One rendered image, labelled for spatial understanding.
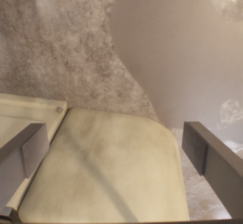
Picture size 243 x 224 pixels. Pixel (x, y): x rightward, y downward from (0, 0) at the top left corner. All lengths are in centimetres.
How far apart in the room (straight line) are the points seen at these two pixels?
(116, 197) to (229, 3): 85
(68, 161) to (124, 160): 26
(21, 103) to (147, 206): 87
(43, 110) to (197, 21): 91
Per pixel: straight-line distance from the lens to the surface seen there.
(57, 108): 107
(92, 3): 80
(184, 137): 16
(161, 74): 88
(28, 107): 117
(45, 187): 82
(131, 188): 79
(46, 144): 17
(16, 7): 94
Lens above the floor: 76
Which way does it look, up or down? 50 degrees down
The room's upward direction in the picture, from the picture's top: 170 degrees counter-clockwise
